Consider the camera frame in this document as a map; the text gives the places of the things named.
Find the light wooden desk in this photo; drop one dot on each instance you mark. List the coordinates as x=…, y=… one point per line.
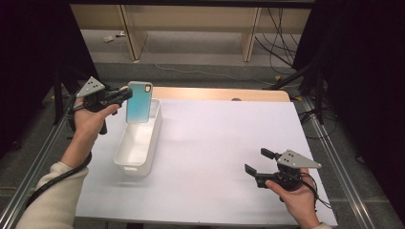
x=191, y=19

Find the small white floor object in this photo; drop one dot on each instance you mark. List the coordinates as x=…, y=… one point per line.
x=108, y=38

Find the person's right hand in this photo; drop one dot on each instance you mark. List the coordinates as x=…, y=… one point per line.
x=301, y=203

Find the metal floor rail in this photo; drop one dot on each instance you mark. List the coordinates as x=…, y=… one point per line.
x=334, y=165
x=31, y=173

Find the black curtain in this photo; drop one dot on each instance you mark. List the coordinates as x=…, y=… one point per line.
x=28, y=57
x=366, y=79

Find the white plastic storage bin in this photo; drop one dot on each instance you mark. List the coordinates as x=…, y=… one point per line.
x=137, y=146

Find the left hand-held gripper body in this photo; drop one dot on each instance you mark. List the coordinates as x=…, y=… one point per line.
x=90, y=87

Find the iridescent phone case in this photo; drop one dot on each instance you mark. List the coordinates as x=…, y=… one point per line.
x=139, y=103

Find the white table cover board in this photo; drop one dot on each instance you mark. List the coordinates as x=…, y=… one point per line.
x=238, y=143

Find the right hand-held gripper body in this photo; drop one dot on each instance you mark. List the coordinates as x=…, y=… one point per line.
x=294, y=160

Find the small grey floor object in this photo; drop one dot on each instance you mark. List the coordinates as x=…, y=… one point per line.
x=120, y=33

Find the person's left hand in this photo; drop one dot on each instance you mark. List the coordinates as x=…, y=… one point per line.
x=86, y=124

